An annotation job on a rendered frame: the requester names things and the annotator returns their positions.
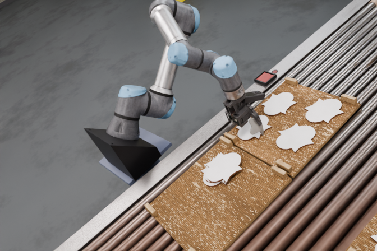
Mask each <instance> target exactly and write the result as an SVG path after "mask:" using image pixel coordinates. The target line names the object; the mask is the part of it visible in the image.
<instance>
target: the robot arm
mask: <svg viewBox="0 0 377 251"><path fill-rule="evenodd" d="M149 17H150V19H151V21H152V23H153V24H154V25H156V26H157V27H158V29H159V31H160V33H161V35H162V36H163V38H164V40H165V47H164V50H163V54H162V58H161V61H160V65H159V69H158V73H157V76H156V79H155V83H154V85H152V86H151V87H150V89H149V91H147V90H146V88H144V87H141V86H133V85H124V86H122V87H121V89H120V91H119V94H118V100H117V104H116V109H115V112H114V116H113V118H112V120H111V122H110V123H109V125H108V127H107V130H106V133H107V134H109V135H110V136H113V137H116V138H120V139H123V140H138V139H139V136H140V130H139V120H140V116H141V115H142V116H146V117H153V118H157V119H167V118H169V117H170V116H171V115H172V113H173V112H174V109H175V107H176V103H175V102H176V99H175V98H174V97H173V95H174V93H173V91H172V87H173V83H174V79H175V77H176V73H177V70H178V66H184V67H187V68H192V69H195V70H198V71H202V72H206V73H210V74H211V75H212V76H213V77H214V78H216V79H217V80H218V81H219V84H220V86H221V88H222V91H223V93H224V96H225V98H226V100H225V101H224V102H223V104H224V106H225V108H226V111H225V114H226V116H227V115H228V116H229V118H228V116H227V119H228V121H231V122H232V125H234V124H236V125H238V126H240V127H241V128H242V127H243V126H244V125H245V124H246V123H247V122H248V119H249V118H250V116H251V117H252V118H250V119H249V123H250V125H251V129H250V134H251V135H253V134H255V133H258V132H260V133H261V134H262V136H263V135H264V130H263V125H262V121H261V119H260V117H259V115H258V114H257V112H256V111H255V110H254V108H253V107H252V106H251V105H250V104H249V103H251V102H254V101H260V100H264V99H265V94H264V93H262V92H260V91H252V92H246V93H245V89H244V88H243V84H242V82H241V79H240V75H239V74H238V70H237V66H236V64H235V62H234V60H233V58H232V57H230V56H220V55H219V54H218V53H216V52H213V51H211V50H207V51H205V50H201V49H198V48H194V47H192V46H191V44H190V43H189V41H188V38H190V36H191V34H193V33H195V32H196V30H197V29H198V27H199V24H200V14H199V12H198V10H197V9H196V8H195V7H193V6H191V5H189V4H185V3H182V2H179V1H177V0H155V1H153V3H152V4H151V5H150V7H149Z"/></svg>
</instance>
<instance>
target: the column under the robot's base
mask: <svg viewBox="0 0 377 251"><path fill-rule="evenodd" d="M139 130H140V136H139V137H140V138H141V139H143V140H145V141H147V142H149V143H151V144H152V145H154V146H156V147H157V149H158V150H159V152H160V154H161V155H163V154H164V153H165V152H166V151H167V150H168V149H169V148H170V147H171V146H172V144H171V142H169V141H167V140H165V139H163V138H161V137H159V136H157V135H155V134H153V133H151V132H149V131H147V130H144V129H142V128H140V127H139ZM99 163H100V164H101V165H102V166H103V167H105V168H106V169H107V170H109V171H110V172H111V173H113V174H114V175H116V176H117V177H119V178H120V179H121V180H123V181H124V182H125V183H127V184H128V185H130V186H132V185H133V184H134V183H136V182H137V181H138V180H139V179H140V178H142V177H143V176H144V175H145V174H146V173H147V172H149V171H150V170H151V169H152V168H153V167H154V166H156V165H157V164H158V163H160V160H159V159H158V160H157V161H156V162H155V163H154V164H153V165H152V166H151V167H150V168H148V170H147V171H146V172H144V173H143V175H142V176H141V177H139V178H138V180H137V181H134V180H133V179H131V178H130V177H129V176H128V175H126V174H125V173H123V172H122V171H120V170H119V169H118V168H116V167H115V166H114V165H112V164H111V163H110V162H108V161H107V159H106V158H105V157H103V158H102V159H101V160H100V161H99Z"/></svg>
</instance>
